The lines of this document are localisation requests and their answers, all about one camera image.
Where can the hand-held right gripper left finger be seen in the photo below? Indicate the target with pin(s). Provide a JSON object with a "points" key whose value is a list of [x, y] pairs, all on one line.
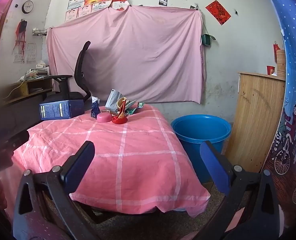
{"points": [[80, 165]]}

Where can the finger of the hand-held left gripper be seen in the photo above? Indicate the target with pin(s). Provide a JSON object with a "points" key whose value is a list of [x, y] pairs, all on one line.
{"points": [[17, 140]]}

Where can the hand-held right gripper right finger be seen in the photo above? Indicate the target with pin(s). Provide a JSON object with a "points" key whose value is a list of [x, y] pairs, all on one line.
{"points": [[212, 162]]}

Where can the blue plastic bucket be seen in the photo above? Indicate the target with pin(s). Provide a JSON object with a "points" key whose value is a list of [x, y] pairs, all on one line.
{"points": [[195, 140]]}

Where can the pink round container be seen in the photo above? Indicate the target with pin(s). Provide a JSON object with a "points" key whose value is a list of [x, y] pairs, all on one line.
{"points": [[103, 118]]}

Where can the blue white wrapper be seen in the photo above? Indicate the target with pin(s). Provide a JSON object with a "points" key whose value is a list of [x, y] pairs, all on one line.
{"points": [[95, 110]]}

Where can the silver green wrapper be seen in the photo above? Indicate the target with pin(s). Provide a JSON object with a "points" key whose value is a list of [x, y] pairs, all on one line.
{"points": [[131, 110]]}

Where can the white torn paper box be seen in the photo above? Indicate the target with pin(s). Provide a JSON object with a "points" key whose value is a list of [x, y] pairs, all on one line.
{"points": [[113, 97]]}

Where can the wooden desk with shelves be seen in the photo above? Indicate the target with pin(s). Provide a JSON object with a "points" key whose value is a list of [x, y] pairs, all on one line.
{"points": [[23, 88]]}

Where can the dark blue cardboard box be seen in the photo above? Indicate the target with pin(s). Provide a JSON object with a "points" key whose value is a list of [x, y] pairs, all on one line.
{"points": [[60, 110]]}

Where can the pink checked tablecloth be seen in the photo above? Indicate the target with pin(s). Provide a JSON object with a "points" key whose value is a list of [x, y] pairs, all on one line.
{"points": [[138, 167]]}

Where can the stack of books and papers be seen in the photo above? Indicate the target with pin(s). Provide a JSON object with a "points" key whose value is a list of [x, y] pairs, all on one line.
{"points": [[32, 75]]}

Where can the light wooden cabinet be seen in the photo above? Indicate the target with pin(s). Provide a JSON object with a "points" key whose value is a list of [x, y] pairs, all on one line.
{"points": [[257, 110]]}

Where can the white cardboard box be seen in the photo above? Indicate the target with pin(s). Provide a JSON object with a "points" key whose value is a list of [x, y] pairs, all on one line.
{"points": [[43, 66]]}

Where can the black office chair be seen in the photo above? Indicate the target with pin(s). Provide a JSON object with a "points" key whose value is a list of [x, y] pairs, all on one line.
{"points": [[81, 62]]}

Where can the red paper cup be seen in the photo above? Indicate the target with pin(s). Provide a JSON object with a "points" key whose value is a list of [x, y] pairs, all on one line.
{"points": [[270, 70]]}

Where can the red hanging tassel ornament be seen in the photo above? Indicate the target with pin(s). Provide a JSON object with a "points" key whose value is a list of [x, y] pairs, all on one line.
{"points": [[20, 30]]}

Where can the light wooden round container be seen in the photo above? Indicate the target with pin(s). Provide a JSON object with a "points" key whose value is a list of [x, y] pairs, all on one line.
{"points": [[281, 65]]}

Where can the green hanging pouch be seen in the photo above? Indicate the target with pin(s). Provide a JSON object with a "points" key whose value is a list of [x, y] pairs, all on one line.
{"points": [[205, 40]]}

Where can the pink hanging bed sheet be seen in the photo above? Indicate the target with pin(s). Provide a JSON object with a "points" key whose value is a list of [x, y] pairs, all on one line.
{"points": [[143, 55]]}

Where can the red hanging bag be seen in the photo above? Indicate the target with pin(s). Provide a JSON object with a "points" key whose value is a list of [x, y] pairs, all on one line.
{"points": [[277, 52]]}

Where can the blue printed curtain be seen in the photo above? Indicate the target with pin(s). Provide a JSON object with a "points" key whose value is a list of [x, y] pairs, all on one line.
{"points": [[295, 55]]}

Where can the white paper wall sheet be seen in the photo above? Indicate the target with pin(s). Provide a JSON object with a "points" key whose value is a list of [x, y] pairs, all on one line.
{"points": [[18, 59]]}

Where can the white wall calendar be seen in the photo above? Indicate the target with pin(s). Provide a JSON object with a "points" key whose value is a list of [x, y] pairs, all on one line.
{"points": [[31, 52]]}

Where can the round black wall clock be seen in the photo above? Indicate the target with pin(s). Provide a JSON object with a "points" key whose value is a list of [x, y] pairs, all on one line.
{"points": [[27, 7]]}

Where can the red wall poster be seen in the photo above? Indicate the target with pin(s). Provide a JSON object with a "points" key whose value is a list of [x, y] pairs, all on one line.
{"points": [[217, 12]]}

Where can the black white wall photo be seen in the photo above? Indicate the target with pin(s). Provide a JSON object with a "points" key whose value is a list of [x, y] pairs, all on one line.
{"points": [[163, 1]]}

